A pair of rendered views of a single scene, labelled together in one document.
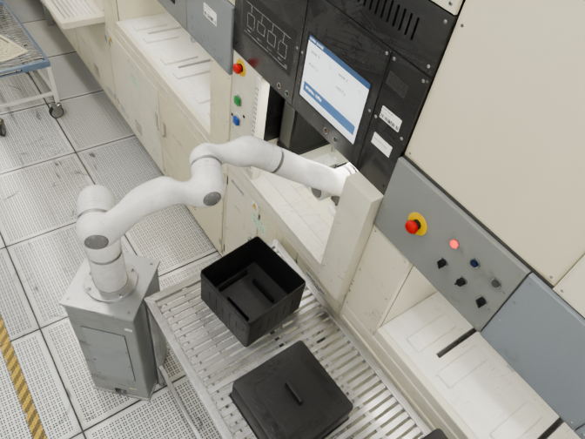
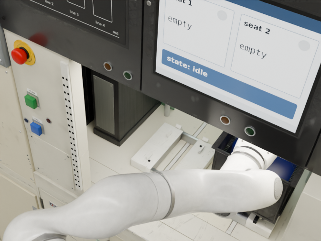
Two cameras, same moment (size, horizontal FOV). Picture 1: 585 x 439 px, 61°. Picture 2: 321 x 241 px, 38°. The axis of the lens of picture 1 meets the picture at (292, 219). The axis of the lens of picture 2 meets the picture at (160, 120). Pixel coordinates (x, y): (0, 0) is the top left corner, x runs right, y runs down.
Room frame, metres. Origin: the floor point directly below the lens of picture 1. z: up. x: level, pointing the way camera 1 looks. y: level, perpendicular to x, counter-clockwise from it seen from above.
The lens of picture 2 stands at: (0.73, 0.24, 2.02)
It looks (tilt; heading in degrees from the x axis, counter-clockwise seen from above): 44 degrees down; 343
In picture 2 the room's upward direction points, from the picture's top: 4 degrees clockwise
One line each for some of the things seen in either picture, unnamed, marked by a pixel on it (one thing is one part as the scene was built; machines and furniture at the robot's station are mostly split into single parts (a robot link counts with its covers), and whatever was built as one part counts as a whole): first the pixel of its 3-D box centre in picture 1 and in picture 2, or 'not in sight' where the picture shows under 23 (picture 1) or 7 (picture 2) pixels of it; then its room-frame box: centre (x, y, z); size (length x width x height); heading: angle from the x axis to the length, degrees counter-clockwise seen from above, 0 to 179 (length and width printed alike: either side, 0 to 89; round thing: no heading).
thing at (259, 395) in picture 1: (292, 399); not in sight; (0.66, -0.11, 0.83); 0.29 x 0.29 x 0.13; 46
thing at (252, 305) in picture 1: (252, 289); not in sight; (1.03, 0.10, 0.85); 0.28 x 0.28 x 0.17; 52
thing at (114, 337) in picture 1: (123, 330); not in sight; (1.00, 0.63, 0.38); 0.28 x 0.28 x 0.76; 88
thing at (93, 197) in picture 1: (98, 222); not in sight; (1.03, 0.64, 1.07); 0.19 x 0.12 x 0.24; 23
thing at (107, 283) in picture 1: (108, 266); not in sight; (1.00, 0.63, 0.85); 0.19 x 0.19 x 0.18
